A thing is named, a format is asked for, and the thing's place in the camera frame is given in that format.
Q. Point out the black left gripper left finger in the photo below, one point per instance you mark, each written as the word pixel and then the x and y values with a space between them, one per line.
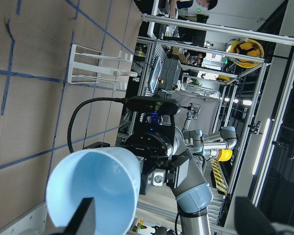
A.
pixel 83 222

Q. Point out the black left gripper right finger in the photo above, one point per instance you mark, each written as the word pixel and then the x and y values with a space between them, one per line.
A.
pixel 251 221

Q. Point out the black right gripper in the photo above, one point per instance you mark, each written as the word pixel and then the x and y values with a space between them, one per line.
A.
pixel 160 161

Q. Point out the light blue plastic cup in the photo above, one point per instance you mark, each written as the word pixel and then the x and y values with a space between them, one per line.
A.
pixel 110 175

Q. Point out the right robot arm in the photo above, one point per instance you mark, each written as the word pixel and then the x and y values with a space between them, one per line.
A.
pixel 192 196

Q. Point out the wooden rack dowel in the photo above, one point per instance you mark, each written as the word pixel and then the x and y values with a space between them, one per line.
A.
pixel 125 73

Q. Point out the yellow hard hat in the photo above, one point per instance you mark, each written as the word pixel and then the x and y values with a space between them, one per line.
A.
pixel 248 48

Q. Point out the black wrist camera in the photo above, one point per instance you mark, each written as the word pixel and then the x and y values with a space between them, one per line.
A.
pixel 148 104

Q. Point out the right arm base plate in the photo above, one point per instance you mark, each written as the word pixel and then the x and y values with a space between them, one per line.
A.
pixel 33 222

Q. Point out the white wire cup rack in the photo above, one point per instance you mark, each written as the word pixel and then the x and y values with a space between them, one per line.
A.
pixel 85 67

